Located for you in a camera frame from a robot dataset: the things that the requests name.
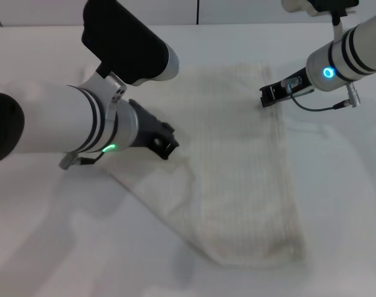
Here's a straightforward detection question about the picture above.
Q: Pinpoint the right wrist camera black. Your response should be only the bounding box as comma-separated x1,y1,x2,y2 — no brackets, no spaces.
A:
281,0,361,17

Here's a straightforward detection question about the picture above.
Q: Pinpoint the white ribbed towel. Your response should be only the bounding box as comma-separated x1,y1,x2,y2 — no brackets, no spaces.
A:
79,62,308,267

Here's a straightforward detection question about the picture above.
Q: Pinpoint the right camera white cable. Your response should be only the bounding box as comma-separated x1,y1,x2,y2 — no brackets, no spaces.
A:
329,9,346,41

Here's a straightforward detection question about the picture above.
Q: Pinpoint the left wrist camera black silver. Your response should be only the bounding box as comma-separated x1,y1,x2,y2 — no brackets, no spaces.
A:
80,0,180,87

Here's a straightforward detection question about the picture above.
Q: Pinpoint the silver left camera bracket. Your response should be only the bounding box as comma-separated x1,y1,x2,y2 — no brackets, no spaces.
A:
94,69,129,111

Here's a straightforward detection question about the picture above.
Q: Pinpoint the left arm cable with plug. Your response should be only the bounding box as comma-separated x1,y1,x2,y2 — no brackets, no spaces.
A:
58,149,106,171

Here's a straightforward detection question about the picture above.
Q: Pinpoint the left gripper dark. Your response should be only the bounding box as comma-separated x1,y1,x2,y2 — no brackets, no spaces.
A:
128,98,181,161

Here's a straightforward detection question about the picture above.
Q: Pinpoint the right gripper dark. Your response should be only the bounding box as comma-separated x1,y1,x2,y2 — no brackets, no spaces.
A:
258,68,316,108

